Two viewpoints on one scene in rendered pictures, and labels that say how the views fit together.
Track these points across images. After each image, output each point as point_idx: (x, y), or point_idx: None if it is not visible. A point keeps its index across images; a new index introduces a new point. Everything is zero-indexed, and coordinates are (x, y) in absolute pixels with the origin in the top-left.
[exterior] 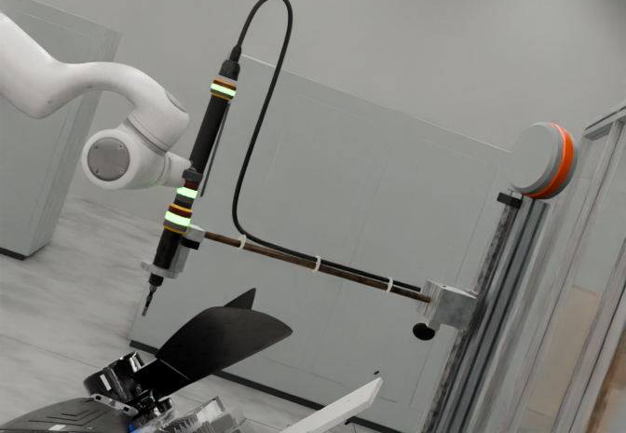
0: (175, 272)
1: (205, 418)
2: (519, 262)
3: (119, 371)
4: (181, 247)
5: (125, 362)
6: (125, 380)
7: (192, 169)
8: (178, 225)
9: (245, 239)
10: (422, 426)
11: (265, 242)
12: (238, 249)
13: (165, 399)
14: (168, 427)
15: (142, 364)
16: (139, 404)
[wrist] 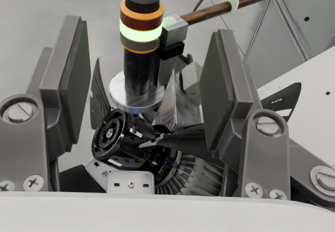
0: (161, 91)
1: (178, 85)
2: None
3: (123, 151)
4: (159, 60)
5: (125, 141)
6: (132, 155)
7: (334, 202)
8: (150, 44)
9: (238, 1)
10: (334, 42)
11: None
12: (229, 14)
13: (164, 132)
14: (182, 171)
15: (139, 126)
16: (149, 159)
